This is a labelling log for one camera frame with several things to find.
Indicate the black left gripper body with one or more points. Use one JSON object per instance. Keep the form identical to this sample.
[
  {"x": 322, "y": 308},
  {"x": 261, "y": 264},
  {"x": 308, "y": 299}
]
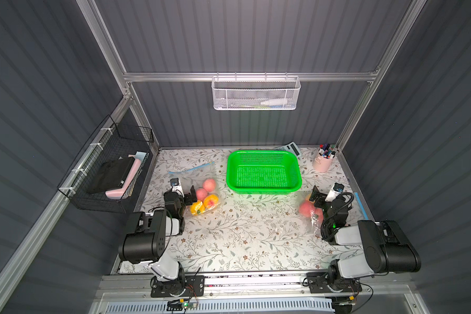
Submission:
[{"x": 186, "y": 199}]

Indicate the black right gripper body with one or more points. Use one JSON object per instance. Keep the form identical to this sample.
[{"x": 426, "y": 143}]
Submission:
[{"x": 320, "y": 199}]

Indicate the yellow peach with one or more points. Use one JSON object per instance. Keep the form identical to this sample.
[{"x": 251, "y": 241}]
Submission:
[
  {"x": 197, "y": 208},
  {"x": 211, "y": 201}
]

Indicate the pink peach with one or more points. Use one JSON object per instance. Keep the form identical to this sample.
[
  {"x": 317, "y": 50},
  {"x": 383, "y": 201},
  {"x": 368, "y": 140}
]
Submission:
[
  {"x": 201, "y": 194},
  {"x": 209, "y": 185},
  {"x": 307, "y": 209}
]

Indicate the clear zip-top bag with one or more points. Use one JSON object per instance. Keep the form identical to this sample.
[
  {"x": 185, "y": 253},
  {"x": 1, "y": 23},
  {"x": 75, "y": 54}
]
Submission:
[
  {"x": 199, "y": 187},
  {"x": 317, "y": 219}
]

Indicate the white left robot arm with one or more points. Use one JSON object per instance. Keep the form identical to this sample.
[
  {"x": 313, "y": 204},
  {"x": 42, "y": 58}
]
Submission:
[{"x": 148, "y": 235}]

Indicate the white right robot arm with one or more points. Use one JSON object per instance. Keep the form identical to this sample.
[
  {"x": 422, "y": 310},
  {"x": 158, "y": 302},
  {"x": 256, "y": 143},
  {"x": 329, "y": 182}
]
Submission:
[{"x": 385, "y": 247}]

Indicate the pink metal pen bucket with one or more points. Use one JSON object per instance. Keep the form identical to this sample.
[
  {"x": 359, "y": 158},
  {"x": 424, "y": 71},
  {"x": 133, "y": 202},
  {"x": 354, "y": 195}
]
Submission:
[{"x": 322, "y": 164}]

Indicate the light blue calculator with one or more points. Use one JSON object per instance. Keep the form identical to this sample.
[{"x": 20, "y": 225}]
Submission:
[{"x": 291, "y": 148}]

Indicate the green plastic basket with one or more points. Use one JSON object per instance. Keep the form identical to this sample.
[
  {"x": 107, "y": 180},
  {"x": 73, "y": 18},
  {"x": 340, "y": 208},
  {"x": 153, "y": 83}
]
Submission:
[{"x": 273, "y": 172}]

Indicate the black flat case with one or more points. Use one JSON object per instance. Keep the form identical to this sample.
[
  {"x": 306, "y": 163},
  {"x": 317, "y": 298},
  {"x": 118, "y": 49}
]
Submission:
[{"x": 109, "y": 176}]

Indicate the white tube in basket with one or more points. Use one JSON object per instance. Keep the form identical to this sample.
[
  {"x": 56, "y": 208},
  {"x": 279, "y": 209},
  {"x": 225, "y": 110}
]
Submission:
[{"x": 282, "y": 102}]

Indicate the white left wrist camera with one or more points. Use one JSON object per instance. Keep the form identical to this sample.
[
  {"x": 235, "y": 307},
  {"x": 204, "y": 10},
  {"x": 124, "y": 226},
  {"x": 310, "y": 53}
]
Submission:
[{"x": 176, "y": 186}]

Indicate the pink handle tool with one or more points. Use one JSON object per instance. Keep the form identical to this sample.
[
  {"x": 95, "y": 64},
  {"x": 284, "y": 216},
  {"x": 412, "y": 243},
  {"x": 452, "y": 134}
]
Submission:
[{"x": 129, "y": 175}]

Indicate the black wire side basket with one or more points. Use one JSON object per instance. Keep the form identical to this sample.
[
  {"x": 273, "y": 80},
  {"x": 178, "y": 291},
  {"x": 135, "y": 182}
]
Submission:
[{"x": 112, "y": 140}]

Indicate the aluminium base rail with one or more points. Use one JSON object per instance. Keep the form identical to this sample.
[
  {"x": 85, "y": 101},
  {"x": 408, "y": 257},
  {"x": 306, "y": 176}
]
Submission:
[{"x": 220, "y": 284}]

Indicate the white wire wall basket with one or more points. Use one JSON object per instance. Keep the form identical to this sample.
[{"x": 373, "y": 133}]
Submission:
[{"x": 239, "y": 93}]

